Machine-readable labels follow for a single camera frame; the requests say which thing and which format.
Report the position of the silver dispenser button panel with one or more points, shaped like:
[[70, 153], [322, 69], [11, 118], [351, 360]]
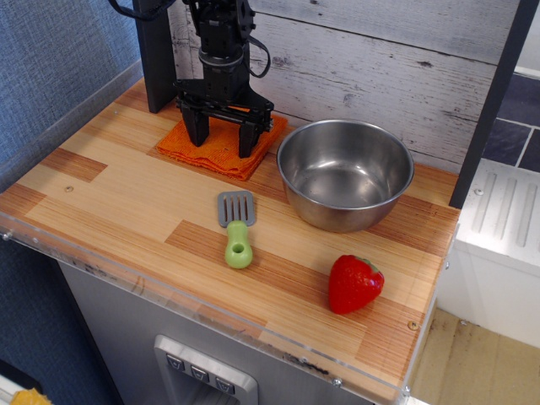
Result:
[[192, 377]]

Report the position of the clear acrylic table edge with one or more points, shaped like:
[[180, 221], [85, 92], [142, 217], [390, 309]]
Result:
[[278, 304]]

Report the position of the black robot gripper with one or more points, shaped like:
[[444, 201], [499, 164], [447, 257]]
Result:
[[224, 92]]

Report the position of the dark grey post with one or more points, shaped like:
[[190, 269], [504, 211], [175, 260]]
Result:
[[516, 39], [158, 62]]

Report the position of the grey spatula green handle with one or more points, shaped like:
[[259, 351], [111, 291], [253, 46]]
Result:
[[236, 213]]

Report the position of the orange towel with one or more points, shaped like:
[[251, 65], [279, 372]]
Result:
[[220, 152]]

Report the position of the stainless steel bowl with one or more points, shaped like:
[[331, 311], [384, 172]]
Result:
[[343, 176]]

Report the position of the red toy strawberry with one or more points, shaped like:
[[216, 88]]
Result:
[[353, 283]]

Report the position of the yellow black object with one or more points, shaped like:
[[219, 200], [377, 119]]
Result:
[[29, 397]]

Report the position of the dark grey left post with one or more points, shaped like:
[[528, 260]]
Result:
[[158, 62]]

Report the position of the grey toy cabinet front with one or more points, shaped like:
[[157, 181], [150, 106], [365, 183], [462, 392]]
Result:
[[125, 318]]

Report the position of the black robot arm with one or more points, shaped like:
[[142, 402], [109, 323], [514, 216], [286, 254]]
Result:
[[225, 27]]

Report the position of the white ribbed side unit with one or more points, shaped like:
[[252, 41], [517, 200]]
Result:
[[491, 276]]

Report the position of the dark grey right post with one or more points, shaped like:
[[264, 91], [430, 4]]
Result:
[[516, 39]]

